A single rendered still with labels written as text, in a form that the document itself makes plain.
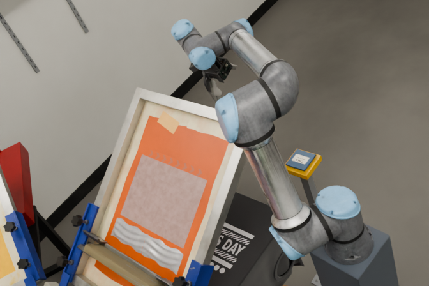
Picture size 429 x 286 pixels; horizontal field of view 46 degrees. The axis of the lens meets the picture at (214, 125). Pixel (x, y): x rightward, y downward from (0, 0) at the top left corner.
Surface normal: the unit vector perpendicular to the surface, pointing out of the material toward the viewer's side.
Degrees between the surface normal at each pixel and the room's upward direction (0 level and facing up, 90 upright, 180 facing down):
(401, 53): 0
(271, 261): 91
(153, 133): 32
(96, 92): 90
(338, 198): 7
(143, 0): 90
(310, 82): 0
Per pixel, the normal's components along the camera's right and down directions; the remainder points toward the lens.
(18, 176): -0.32, -0.72
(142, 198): -0.59, -0.26
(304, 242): 0.18, 0.29
